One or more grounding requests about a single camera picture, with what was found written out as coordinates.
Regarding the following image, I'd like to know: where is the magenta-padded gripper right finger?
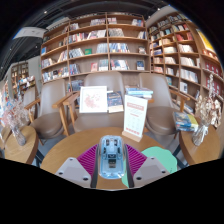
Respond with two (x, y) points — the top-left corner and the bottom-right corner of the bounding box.
(123, 143), (171, 189)

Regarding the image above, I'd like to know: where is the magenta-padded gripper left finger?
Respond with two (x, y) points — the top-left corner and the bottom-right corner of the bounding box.
(54, 143), (100, 189)

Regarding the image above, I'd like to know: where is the translucent light blue computer mouse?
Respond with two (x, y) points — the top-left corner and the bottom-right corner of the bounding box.
(97, 134), (128, 180)

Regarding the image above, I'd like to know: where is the green flower-shaped mouse pad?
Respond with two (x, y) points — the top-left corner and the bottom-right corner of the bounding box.
(121, 146), (178, 188)

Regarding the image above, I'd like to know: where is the white sign on wooden base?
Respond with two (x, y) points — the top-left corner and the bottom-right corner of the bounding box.
(121, 94), (149, 143)

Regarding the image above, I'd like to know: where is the white framed red floral picture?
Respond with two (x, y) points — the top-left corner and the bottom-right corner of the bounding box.
(79, 85), (109, 114)

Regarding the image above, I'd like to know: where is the blue and yellow book stack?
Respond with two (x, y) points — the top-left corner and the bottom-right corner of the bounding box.
(173, 110), (200, 133)

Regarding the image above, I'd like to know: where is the dark-covered book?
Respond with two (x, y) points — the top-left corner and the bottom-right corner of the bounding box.
(107, 91), (125, 114)

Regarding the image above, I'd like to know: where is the round wooden side table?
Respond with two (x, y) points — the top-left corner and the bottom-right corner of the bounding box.
(179, 124), (224, 166)
(3, 125), (39, 165)

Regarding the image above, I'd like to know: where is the light blue book stack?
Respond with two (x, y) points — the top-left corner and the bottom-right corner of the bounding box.
(124, 85), (154, 100)

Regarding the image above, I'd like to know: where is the distant small bookshelf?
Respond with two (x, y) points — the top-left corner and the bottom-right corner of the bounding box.
(9, 61), (38, 98)

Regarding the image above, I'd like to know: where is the wide wooden bookshelf with books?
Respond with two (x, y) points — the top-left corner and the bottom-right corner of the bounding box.
(39, 13), (151, 84)

